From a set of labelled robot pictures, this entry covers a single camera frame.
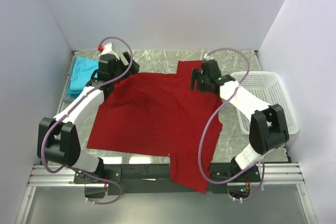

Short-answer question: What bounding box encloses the red t shirt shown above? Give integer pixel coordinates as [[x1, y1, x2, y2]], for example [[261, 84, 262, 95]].
[[87, 60, 222, 193]]

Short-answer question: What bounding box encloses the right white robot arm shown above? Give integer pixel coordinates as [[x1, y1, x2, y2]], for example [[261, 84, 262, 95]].
[[190, 60, 289, 182]]

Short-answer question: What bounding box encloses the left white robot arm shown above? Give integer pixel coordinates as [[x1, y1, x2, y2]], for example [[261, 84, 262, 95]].
[[37, 51, 140, 183]]

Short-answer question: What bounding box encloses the light blue folded t shirt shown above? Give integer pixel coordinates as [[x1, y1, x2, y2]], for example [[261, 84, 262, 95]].
[[69, 56, 98, 90]]

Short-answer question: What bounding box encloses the teal folded t shirt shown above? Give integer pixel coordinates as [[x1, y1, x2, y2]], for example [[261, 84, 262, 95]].
[[66, 88, 83, 99]]

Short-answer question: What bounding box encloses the white plastic perforated basket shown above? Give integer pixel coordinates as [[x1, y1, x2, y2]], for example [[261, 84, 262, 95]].
[[241, 71, 299, 135]]

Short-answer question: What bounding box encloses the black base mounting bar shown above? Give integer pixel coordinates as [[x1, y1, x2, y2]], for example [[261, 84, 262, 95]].
[[73, 163, 261, 198]]

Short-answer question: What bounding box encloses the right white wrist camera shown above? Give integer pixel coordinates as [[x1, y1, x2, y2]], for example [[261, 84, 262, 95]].
[[203, 54, 212, 61]]

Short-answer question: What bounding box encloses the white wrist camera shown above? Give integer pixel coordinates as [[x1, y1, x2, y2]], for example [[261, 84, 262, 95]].
[[98, 42, 115, 55], [203, 54, 212, 61]]

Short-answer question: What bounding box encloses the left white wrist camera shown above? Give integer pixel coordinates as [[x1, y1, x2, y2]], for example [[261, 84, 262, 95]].
[[98, 42, 115, 55]]

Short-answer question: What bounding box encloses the aluminium frame rail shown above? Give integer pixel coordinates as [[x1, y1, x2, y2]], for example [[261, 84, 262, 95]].
[[26, 50, 305, 188]]

